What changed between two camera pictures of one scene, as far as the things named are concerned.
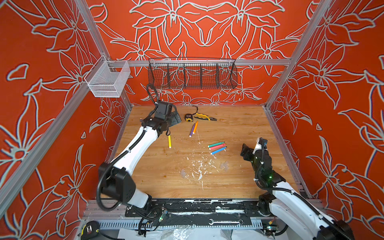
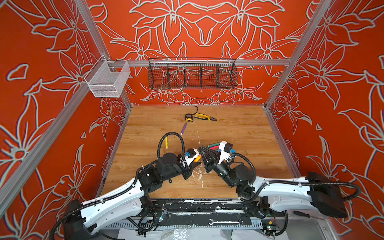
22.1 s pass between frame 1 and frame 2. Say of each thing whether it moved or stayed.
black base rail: stayed
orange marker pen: moved
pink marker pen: stayed
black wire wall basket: stayed
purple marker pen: moved
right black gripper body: moved
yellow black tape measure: stayed
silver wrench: stayed
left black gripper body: moved
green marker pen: stayed
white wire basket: stayed
